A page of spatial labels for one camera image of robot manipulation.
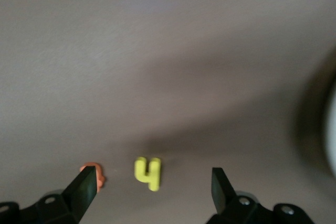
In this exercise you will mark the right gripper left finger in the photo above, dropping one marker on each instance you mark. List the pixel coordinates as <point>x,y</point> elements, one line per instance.
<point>81,192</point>

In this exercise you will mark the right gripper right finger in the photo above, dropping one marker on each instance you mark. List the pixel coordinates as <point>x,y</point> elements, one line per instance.
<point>223,197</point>

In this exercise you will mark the beige brown plate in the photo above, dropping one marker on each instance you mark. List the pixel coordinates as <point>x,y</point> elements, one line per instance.
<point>333,129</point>

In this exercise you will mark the yellow letter h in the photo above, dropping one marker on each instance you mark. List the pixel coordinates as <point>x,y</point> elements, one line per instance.
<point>153,179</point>

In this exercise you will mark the orange letter t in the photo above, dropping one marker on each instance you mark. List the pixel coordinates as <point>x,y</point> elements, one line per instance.
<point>101,175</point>

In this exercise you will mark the brown table cover sheet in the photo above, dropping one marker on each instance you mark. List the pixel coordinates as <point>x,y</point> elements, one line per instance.
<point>105,51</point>

